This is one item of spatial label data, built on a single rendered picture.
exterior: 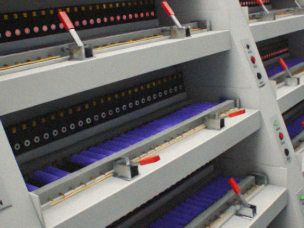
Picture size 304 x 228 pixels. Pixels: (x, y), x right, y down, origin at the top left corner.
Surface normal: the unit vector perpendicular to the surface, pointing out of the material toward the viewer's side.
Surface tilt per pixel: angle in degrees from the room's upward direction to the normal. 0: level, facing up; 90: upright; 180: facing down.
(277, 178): 90
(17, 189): 90
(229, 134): 110
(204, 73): 90
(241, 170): 90
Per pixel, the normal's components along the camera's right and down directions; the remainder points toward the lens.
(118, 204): 0.76, 0.09
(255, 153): -0.64, 0.27
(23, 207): 0.68, -0.23
